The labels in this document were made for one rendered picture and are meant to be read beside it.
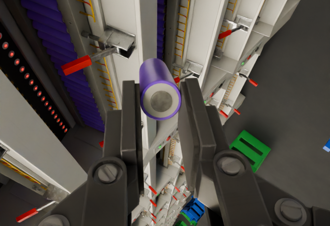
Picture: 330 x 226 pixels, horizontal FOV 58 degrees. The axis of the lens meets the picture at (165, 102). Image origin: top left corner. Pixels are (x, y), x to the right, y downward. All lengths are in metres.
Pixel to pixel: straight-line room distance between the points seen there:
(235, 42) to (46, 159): 0.61
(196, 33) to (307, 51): 0.73
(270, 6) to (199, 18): 0.45
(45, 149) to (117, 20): 0.19
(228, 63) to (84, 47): 0.57
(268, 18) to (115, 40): 0.72
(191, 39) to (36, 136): 0.38
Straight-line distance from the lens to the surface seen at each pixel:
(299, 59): 1.32
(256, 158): 1.90
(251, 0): 0.76
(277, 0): 0.98
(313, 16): 1.18
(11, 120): 0.33
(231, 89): 1.37
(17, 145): 0.36
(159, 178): 1.47
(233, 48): 0.89
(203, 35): 0.61
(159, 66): 0.16
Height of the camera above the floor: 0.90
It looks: 21 degrees down
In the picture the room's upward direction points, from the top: 133 degrees counter-clockwise
